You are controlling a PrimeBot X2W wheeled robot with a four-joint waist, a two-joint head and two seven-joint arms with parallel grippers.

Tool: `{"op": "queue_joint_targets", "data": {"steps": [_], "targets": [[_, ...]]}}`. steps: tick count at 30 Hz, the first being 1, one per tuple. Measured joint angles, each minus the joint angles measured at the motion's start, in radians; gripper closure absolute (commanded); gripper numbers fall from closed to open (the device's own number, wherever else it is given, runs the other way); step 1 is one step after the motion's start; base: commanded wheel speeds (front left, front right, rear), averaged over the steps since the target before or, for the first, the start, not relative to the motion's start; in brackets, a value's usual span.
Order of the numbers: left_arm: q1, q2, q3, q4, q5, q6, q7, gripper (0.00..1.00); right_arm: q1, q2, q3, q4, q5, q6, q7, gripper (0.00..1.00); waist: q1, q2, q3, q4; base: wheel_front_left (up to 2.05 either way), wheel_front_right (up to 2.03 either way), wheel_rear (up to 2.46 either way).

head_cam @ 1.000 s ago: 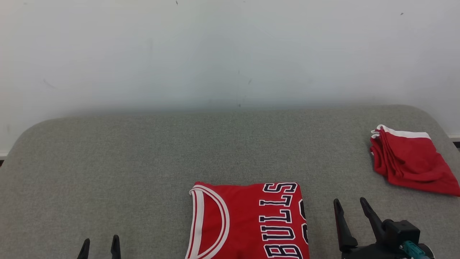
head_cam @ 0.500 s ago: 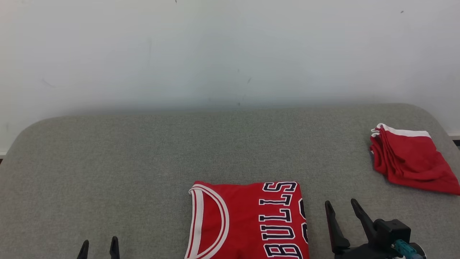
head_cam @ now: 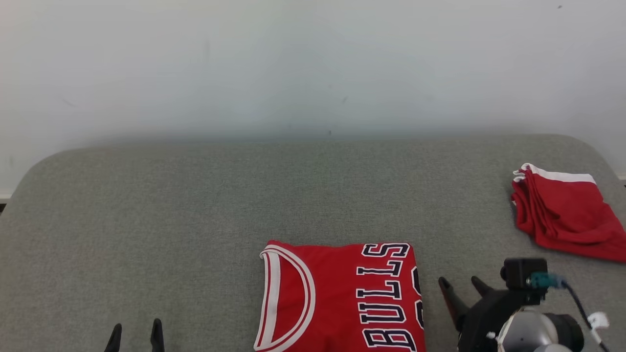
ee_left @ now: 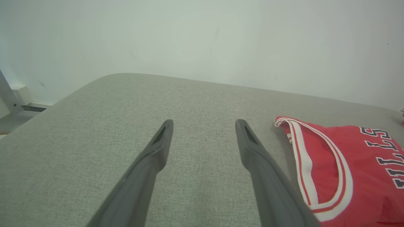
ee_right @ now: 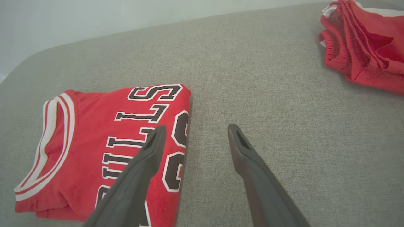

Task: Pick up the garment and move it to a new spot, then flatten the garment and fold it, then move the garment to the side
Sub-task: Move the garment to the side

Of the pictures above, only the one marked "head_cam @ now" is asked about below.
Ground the red basketball jersey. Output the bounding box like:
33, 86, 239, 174
253, 240, 426, 352

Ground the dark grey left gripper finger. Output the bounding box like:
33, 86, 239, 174
150, 319, 165, 352
104, 323, 122, 352

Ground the white cable tag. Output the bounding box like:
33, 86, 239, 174
587, 312, 610, 344

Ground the teal plug dark cable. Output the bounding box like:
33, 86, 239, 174
530, 272, 612, 352

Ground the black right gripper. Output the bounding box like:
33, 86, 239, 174
438, 276, 527, 352

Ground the red shorts white band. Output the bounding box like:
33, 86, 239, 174
510, 163, 626, 264

